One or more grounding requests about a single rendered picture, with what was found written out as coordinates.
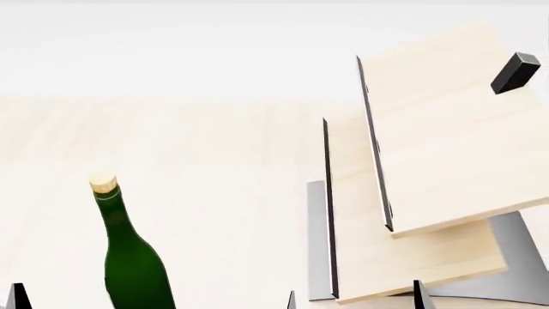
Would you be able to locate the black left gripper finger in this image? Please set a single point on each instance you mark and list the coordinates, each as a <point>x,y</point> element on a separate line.
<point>20,299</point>

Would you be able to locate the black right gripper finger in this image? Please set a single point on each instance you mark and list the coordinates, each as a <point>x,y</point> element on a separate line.
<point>422,297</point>
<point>292,302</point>

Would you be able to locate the large light wooden rack shelf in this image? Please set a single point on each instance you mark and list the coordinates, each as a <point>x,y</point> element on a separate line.
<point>450,145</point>

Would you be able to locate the small light wooden rack shelf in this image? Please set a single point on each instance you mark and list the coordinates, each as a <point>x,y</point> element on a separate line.
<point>369,251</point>

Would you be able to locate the green glass wine bottle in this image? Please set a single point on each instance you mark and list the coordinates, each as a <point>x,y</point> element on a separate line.
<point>135,264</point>

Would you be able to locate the beige cork stopper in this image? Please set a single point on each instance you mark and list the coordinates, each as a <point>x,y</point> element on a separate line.
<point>103,183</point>

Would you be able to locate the grey metal rack frame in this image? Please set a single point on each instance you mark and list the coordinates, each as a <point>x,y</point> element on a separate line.
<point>318,241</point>

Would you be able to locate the black rectangular rack post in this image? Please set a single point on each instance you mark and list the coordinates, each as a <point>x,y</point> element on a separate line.
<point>514,75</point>

